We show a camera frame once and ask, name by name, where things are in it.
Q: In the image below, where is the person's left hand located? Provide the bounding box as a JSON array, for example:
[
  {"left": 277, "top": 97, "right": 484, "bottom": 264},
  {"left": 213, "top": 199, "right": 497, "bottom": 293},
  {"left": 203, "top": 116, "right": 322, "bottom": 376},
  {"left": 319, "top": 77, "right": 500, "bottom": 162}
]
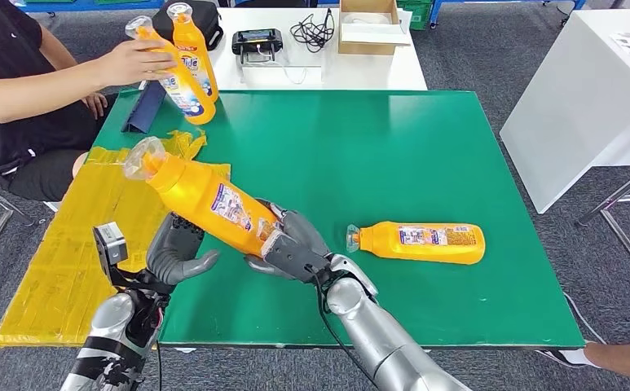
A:
[{"left": 81, "top": 92, "right": 109, "bottom": 121}]

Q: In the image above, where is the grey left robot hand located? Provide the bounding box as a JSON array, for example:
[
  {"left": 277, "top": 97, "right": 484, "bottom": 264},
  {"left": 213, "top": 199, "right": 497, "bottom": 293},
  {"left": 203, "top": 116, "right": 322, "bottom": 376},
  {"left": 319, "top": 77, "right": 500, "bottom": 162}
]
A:
[{"left": 146, "top": 212, "right": 221, "bottom": 286}]

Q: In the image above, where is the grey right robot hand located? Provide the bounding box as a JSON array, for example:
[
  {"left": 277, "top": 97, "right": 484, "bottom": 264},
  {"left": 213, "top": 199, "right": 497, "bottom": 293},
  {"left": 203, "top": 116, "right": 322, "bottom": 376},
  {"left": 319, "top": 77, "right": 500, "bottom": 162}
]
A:
[{"left": 258, "top": 200, "right": 331, "bottom": 257}]

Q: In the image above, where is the person's right hand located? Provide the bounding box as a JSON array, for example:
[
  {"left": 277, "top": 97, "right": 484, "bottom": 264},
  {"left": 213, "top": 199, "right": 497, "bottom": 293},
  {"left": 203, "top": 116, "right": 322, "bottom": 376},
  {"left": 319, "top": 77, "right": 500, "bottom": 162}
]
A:
[{"left": 98, "top": 37, "right": 178, "bottom": 87}]

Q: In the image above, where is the orange detergent bottle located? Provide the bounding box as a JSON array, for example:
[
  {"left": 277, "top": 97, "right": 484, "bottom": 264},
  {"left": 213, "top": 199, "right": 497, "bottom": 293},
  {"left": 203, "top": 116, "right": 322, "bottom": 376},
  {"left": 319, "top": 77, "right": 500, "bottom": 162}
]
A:
[
  {"left": 126, "top": 15, "right": 217, "bottom": 126},
  {"left": 122, "top": 136, "right": 284, "bottom": 258},
  {"left": 346, "top": 221, "right": 487, "bottom": 266},
  {"left": 165, "top": 2, "right": 219, "bottom": 103}
]

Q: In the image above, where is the blue tablet case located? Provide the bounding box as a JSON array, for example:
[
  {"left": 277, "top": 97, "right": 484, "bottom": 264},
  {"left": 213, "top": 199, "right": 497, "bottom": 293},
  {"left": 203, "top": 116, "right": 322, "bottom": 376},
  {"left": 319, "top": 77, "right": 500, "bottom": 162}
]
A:
[{"left": 121, "top": 81, "right": 167, "bottom": 134}]

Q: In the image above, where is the blue metal shelf rack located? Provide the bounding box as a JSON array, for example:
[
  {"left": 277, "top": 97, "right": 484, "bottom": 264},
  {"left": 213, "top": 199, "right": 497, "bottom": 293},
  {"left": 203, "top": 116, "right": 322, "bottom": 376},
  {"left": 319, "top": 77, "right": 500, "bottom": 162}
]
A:
[{"left": 17, "top": 0, "right": 165, "bottom": 12}]

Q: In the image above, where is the person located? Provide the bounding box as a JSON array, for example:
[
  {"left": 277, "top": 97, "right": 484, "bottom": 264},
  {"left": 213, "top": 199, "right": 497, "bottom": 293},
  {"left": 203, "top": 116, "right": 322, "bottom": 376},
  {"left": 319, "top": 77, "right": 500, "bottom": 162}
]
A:
[{"left": 0, "top": 0, "right": 178, "bottom": 202}]

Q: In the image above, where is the black carrying case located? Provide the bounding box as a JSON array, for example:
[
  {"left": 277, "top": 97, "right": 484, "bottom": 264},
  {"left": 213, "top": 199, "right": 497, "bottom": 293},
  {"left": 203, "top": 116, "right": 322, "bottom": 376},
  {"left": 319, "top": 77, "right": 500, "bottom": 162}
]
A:
[{"left": 152, "top": 0, "right": 224, "bottom": 52}]

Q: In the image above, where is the green table board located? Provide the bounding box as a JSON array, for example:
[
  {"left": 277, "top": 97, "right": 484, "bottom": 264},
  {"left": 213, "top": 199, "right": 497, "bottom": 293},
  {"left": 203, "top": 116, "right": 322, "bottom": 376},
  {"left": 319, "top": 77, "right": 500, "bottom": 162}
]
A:
[{"left": 94, "top": 89, "right": 587, "bottom": 349}]

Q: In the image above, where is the yellow taped plastic sheet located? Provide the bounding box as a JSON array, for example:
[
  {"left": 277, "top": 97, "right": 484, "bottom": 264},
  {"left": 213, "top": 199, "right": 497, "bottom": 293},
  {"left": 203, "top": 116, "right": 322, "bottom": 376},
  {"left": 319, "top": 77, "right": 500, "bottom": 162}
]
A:
[{"left": 0, "top": 129, "right": 232, "bottom": 348}]

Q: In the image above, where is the black handheld controller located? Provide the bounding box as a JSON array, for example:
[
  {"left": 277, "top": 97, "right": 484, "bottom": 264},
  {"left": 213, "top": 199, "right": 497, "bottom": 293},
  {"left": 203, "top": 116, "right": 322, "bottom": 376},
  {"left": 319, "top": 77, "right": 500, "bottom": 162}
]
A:
[{"left": 231, "top": 28, "right": 284, "bottom": 63}]

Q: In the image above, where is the cardboard box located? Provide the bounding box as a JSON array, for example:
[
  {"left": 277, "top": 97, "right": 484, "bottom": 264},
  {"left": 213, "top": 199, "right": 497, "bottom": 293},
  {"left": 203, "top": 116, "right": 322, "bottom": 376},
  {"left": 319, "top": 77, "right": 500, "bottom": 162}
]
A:
[{"left": 338, "top": 0, "right": 412, "bottom": 56}]

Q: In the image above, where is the white foam insert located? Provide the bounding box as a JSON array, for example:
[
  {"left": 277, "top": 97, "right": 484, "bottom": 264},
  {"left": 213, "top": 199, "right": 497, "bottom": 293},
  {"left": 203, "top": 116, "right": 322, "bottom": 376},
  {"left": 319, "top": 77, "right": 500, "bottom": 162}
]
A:
[{"left": 340, "top": 11, "right": 412, "bottom": 46}]

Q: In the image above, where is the green plastic crate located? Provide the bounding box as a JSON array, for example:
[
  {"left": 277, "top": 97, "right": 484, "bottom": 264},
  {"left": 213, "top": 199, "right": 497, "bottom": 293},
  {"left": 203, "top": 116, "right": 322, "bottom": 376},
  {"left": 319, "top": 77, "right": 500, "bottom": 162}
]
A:
[{"left": 397, "top": 0, "right": 434, "bottom": 31}]

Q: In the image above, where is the white shoe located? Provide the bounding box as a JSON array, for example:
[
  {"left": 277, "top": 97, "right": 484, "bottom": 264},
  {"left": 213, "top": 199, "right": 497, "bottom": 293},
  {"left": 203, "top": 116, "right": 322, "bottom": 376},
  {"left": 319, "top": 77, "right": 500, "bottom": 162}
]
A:
[{"left": 535, "top": 293, "right": 599, "bottom": 371}]

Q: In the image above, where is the white side table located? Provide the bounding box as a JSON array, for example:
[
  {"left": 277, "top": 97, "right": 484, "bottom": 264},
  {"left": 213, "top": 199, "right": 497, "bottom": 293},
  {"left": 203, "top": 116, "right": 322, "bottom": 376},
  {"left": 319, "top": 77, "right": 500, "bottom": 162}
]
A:
[{"left": 500, "top": 9, "right": 630, "bottom": 215}]

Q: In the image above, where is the person's bare leg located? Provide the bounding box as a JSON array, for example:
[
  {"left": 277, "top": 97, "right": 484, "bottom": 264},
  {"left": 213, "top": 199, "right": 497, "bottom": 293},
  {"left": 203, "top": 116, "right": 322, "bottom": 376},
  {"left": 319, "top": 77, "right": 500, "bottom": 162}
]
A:
[{"left": 583, "top": 340, "right": 630, "bottom": 385}]

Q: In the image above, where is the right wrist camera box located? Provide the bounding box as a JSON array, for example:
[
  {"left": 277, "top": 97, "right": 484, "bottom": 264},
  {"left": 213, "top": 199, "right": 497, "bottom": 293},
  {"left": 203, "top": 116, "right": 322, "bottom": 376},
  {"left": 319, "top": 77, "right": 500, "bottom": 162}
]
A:
[{"left": 260, "top": 231, "right": 327, "bottom": 284}]

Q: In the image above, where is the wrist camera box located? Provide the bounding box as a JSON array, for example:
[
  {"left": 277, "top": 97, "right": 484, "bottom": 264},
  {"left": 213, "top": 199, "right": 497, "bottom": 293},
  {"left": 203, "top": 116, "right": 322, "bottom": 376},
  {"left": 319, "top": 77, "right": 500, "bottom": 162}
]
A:
[
  {"left": 260, "top": 231, "right": 327, "bottom": 284},
  {"left": 92, "top": 222, "right": 130, "bottom": 266}
]

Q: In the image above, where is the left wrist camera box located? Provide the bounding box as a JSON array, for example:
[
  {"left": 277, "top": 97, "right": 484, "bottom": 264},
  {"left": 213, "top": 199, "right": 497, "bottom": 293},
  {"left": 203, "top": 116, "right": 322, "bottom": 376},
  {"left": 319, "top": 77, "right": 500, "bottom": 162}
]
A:
[{"left": 92, "top": 222, "right": 130, "bottom": 266}]

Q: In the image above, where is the black cable bundle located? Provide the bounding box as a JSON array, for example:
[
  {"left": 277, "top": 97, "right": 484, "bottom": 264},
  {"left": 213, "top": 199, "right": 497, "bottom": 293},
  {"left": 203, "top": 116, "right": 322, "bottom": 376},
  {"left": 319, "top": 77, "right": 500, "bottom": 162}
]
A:
[{"left": 289, "top": 7, "right": 336, "bottom": 54}]

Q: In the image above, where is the metal table frame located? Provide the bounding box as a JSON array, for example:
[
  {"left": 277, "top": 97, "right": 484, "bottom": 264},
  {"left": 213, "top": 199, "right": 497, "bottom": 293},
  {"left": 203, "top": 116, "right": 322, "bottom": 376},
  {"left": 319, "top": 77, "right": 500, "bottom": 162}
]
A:
[{"left": 576, "top": 159, "right": 630, "bottom": 295}]

